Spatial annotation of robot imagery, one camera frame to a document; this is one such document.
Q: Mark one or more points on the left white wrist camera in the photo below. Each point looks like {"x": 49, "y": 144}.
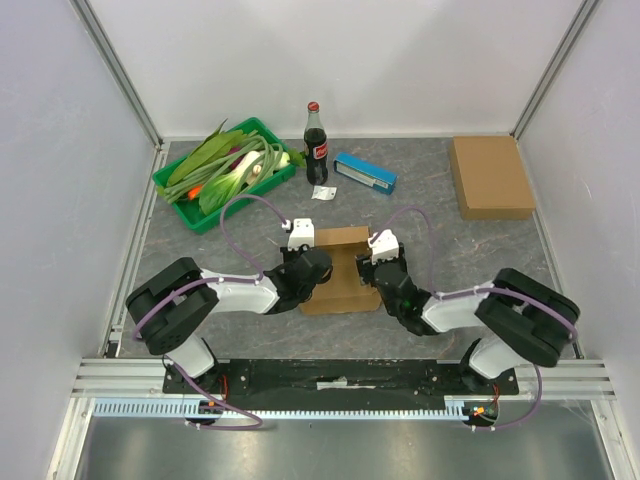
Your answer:
{"x": 301, "y": 233}

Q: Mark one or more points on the orange carrot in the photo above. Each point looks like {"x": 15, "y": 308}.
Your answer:
{"x": 194, "y": 192}

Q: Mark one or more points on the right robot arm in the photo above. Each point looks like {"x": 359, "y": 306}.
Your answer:
{"x": 526, "y": 321}

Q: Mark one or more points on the large green leaf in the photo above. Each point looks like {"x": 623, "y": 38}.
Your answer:
{"x": 216, "y": 145}

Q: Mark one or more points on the bok choy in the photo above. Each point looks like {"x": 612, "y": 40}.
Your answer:
{"x": 218, "y": 191}

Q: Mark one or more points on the blue rectangular box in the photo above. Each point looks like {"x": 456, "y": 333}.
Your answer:
{"x": 365, "y": 173}

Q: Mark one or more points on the cola glass bottle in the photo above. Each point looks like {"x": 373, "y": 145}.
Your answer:
{"x": 316, "y": 147}

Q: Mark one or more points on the large cardboard box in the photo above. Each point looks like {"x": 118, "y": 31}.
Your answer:
{"x": 490, "y": 179}

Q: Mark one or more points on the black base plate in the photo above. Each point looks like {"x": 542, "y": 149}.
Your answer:
{"x": 252, "y": 377}

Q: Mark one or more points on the long green beans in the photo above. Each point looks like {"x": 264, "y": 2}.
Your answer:
{"x": 271, "y": 153}

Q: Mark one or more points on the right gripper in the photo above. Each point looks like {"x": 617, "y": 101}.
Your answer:
{"x": 366, "y": 265}

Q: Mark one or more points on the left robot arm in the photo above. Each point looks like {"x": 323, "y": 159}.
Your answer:
{"x": 168, "y": 309}

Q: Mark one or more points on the small cardboard box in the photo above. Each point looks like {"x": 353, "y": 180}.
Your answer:
{"x": 343, "y": 293}

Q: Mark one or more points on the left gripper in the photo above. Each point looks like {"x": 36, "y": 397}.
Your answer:
{"x": 289, "y": 253}

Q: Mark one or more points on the aluminium frame rail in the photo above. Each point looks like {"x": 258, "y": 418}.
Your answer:
{"x": 105, "y": 48}

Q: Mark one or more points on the blue slotted cable duct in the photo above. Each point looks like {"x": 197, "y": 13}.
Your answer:
{"x": 194, "y": 408}

